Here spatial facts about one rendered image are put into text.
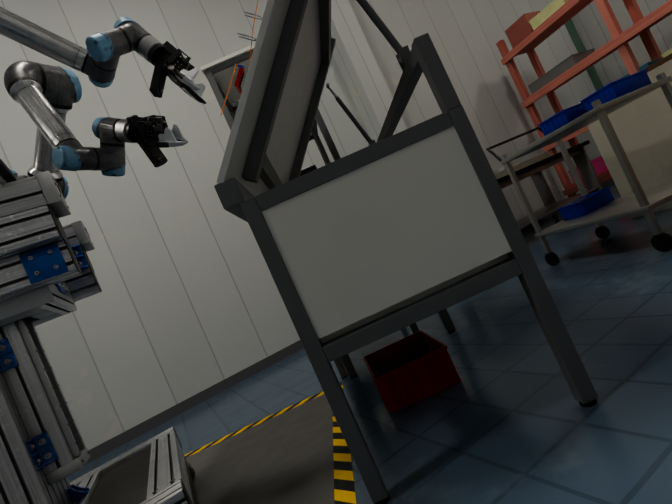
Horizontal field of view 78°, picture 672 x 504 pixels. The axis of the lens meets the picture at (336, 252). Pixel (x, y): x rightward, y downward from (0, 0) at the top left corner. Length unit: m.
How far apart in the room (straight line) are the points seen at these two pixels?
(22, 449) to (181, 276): 2.44
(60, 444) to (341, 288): 0.96
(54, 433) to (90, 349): 2.21
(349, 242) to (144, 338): 2.85
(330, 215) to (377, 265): 0.17
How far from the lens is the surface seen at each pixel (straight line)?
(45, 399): 1.54
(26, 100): 1.73
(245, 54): 2.56
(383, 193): 1.03
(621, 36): 5.26
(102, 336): 3.72
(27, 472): 1.52
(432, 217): 1.05
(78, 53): 1.68
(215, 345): 3.72
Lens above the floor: 0.57
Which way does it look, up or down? 2 degrees up
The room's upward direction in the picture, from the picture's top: 24 degrees counter-clockwise
